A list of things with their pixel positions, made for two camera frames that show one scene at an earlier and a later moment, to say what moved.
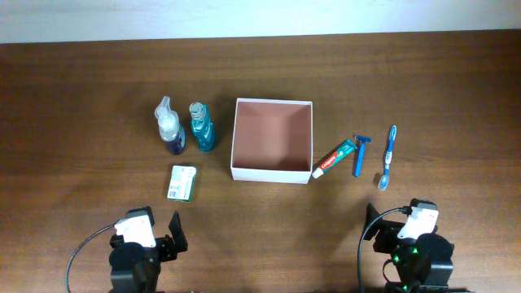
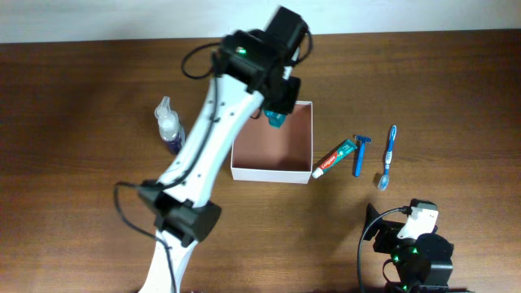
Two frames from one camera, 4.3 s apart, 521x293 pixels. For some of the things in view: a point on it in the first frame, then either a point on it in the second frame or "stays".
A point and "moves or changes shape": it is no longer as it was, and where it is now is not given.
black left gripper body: [164, 245] → [286, 96]
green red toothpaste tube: [344, 149] stays
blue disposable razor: [361, 153] stays
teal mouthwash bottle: [203, 129] moves or changes shape
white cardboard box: [272, 141] stays
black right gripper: [385, 237] stays
